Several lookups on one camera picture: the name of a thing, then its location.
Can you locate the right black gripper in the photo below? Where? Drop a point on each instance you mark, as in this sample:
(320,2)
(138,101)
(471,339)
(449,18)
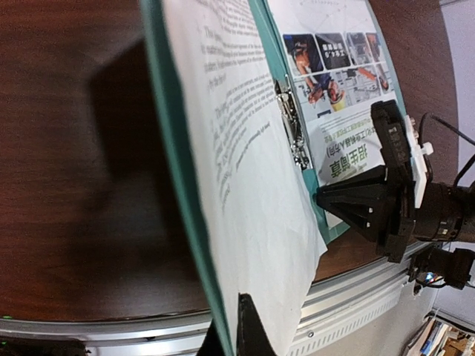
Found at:
(389,222)

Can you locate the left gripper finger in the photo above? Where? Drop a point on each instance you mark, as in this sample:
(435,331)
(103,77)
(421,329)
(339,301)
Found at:
(251,336)

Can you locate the white text paper sheet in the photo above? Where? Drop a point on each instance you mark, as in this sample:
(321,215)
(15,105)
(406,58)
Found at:
(263,233)

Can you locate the metal folder clip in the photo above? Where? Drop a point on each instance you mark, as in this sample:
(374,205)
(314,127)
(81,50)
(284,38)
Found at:
(292,122)

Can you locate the colour printed brochure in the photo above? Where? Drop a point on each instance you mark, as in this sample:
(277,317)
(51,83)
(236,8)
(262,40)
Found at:
(338,68)

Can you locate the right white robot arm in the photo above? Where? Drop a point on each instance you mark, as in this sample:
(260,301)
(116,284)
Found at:
(446,215)

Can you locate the perforated metal cable tray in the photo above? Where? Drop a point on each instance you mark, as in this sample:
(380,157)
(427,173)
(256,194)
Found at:
(342,323)

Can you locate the aluminium front rail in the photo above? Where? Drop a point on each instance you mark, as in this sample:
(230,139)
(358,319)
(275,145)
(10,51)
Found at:
(183,334)

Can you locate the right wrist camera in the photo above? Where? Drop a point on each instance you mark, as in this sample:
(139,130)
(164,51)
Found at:
(405,158)

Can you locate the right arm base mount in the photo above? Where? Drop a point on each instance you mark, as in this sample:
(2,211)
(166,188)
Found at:
(454,267)

